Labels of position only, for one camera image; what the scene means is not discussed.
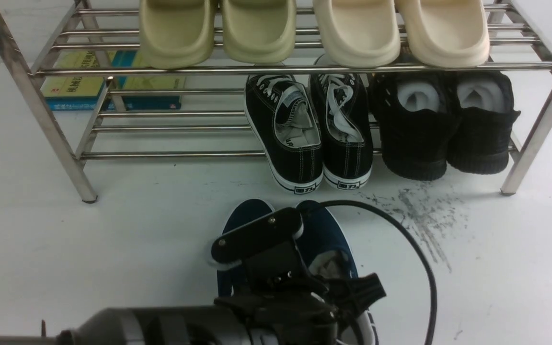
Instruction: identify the black knit shoe left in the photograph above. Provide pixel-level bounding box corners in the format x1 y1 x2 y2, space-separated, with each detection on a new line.
368 72 461 181

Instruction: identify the black knit shoe right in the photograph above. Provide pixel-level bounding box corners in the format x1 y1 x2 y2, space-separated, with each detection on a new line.
447 71 520 175

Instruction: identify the black canvas sneaker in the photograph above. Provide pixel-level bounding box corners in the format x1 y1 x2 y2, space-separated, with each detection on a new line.
308 74 374 190
244 75 323 195

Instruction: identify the cream slipper right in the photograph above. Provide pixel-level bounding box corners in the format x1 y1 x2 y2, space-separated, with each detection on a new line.
394 0 490 68

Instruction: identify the navy slip-on shoe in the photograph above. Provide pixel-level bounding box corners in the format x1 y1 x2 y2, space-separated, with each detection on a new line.
217 199 274 297
296 200 379 345

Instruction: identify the cream slipper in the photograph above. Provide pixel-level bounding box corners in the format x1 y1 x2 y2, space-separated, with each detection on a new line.
394 0 490 68
312 0 401 68

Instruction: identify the black canvas sneaker left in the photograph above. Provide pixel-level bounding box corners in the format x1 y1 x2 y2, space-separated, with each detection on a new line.
244 75 323 195

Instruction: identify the black cable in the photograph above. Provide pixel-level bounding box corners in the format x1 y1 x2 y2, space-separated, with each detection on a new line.
312 200 438 345

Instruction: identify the black canvas sneaker right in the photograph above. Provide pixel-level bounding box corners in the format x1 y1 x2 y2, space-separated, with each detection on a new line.
308 74 374 190

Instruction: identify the yellow and blue book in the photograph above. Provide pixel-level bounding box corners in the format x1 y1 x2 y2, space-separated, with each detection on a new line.
41 51 185 111

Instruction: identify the olive green slipper right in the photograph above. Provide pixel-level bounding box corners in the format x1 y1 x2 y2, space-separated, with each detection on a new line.
220 0 297 65

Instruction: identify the cream slipper left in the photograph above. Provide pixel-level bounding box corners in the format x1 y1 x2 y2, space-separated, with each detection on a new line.
312 0 401 68

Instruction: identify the black knit shoe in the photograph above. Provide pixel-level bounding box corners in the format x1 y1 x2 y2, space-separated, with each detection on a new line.
447 71 520 175
368 72 461 181

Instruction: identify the stainless steel shoe rack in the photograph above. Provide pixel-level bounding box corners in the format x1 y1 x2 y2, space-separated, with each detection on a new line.
0 0 552 205

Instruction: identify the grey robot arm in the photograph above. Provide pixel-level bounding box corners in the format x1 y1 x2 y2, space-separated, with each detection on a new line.
0 207 386 345

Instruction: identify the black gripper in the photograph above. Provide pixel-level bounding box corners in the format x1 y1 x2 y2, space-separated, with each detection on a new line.
210 207 386 345

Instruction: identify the olive green slipper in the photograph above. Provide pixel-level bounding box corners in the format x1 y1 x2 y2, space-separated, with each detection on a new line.
138 0 219 69
220 0 297 65

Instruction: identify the olive green slipper left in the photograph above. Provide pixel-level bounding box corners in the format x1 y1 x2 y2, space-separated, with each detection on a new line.
138 0 219 69

